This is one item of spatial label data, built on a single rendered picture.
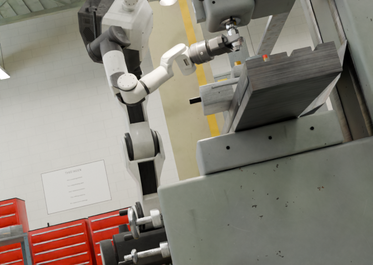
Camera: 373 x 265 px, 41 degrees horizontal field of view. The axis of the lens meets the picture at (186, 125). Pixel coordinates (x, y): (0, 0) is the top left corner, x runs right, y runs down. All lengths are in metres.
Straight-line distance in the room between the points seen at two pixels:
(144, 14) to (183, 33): 1.55
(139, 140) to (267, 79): 1.27
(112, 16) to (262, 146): 0.95
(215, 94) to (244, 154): 0.24
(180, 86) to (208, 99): 2.12
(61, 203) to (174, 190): 9.55
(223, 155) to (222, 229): 0.25
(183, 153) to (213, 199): 1.93
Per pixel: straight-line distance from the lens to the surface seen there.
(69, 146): 11.33
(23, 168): 11.53
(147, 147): 2.44
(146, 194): 2.52
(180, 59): 2.06
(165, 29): 3.90
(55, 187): 11.29
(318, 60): 1.30
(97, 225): 6.51
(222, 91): 1.64
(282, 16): 8.64
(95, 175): 11.12
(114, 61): 2.08
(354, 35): 1.88
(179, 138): 3.66
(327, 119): 1.81
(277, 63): 1.28
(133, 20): 2.28
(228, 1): 1.98
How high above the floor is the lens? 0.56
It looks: 12 degrees up
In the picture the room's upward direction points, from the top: 13 degrees counter-clockwise
